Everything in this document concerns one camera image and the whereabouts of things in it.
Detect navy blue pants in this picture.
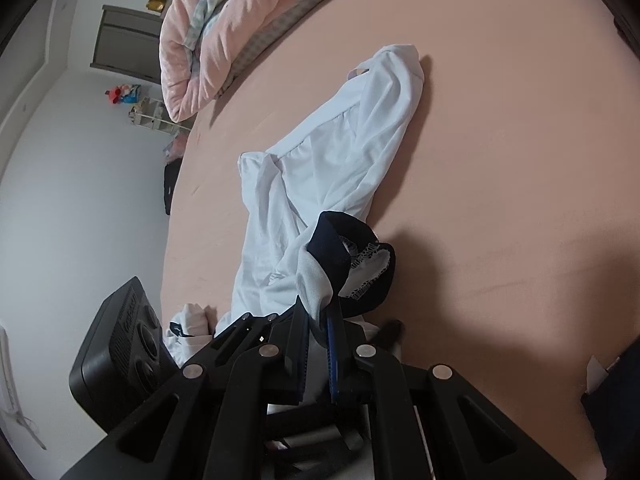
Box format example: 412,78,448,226
580,342,640,480

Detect white shirt with navy trim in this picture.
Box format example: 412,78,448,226
215,44,426,356

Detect pink soft toy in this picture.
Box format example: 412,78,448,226
162,137,188,161

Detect red and blue plush toys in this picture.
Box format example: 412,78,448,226
105,84,143,106

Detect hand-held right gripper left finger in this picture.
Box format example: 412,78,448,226
60,297,311,480

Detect black bag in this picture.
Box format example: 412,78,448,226
162,159,185,217

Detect grey cabinet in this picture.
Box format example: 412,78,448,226
90,4,168,82

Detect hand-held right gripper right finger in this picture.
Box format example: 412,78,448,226
322,305,576,480

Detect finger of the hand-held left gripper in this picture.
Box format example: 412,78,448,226
214,312,283,351

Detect small white navy-trimmed garment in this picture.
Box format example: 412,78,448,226
165,302,211,361

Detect white shelf rack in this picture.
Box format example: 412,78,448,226
127,97,191,136

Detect pink patterned quilt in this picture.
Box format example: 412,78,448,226
159,0,401,122

